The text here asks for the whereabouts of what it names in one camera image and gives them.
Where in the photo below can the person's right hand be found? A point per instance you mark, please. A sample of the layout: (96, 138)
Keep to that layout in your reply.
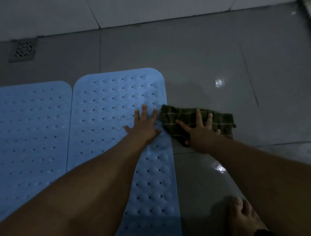
(201, 138)

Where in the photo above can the person's left hand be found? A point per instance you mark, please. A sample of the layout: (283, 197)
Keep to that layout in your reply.
(143, 128)

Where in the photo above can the dark striped cloth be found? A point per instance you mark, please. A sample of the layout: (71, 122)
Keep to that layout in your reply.
(226, 121)

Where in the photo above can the blue bath mat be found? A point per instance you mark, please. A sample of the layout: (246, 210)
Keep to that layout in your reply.
(34, 133)
(109, 102)

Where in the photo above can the person's right forearm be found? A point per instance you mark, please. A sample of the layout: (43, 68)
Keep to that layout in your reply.
(272, 180)

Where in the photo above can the person's left forearm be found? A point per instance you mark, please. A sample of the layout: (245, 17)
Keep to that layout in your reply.
(80, 194)

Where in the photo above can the person's right foot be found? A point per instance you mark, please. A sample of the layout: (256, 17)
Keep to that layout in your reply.
(243, 218)

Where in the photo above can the person's black trousers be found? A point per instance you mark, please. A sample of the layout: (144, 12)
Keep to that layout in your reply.
(263, 233)

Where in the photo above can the metal floor drain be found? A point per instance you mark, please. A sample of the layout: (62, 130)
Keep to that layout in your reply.
(23, 50)

